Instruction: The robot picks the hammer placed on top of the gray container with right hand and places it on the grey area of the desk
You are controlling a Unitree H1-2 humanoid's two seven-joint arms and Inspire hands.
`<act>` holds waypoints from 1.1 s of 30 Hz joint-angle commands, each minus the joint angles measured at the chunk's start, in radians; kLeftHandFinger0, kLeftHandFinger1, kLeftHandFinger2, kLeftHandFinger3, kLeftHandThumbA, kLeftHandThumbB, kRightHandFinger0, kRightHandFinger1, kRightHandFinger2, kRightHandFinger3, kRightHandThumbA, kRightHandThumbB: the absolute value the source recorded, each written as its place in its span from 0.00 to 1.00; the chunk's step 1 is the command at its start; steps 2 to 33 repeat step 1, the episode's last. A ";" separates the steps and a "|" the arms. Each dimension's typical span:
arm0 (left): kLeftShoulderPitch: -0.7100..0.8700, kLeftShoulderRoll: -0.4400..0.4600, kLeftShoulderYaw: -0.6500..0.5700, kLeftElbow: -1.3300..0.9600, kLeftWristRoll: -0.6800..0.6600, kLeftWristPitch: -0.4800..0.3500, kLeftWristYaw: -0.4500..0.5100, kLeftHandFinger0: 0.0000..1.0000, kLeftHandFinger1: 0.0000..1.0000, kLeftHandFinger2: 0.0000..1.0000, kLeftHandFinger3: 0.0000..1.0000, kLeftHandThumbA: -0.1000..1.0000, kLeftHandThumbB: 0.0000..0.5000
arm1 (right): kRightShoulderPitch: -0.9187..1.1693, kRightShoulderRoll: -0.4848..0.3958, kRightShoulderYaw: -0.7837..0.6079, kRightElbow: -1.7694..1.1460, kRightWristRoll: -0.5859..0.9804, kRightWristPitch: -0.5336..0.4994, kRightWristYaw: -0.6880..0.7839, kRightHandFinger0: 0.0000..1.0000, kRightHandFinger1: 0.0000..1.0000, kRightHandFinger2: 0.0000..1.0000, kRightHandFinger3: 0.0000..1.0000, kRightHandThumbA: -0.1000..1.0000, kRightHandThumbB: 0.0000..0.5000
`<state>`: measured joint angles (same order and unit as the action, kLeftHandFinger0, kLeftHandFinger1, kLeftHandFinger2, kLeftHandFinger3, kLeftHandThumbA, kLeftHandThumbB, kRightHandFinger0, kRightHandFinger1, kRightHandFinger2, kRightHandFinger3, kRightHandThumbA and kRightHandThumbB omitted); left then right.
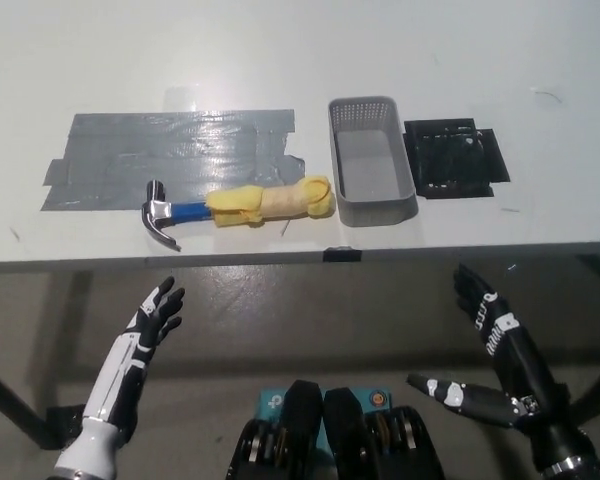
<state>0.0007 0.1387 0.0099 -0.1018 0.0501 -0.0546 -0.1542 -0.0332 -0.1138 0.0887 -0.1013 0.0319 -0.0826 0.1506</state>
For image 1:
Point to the black tape patch on desk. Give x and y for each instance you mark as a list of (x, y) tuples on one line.
[(450, 160)]

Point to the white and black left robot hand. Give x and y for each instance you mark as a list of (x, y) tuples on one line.
[(125, 365)]

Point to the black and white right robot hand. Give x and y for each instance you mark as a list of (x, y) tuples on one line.
[(525, 370)]

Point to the grey perforated plastic container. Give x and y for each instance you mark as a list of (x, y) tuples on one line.
[(372, 172)]

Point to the grey table leg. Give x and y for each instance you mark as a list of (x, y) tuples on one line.
[(72, 325)]

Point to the grey duct tape patch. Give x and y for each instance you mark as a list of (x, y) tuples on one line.
[(180, 150)]

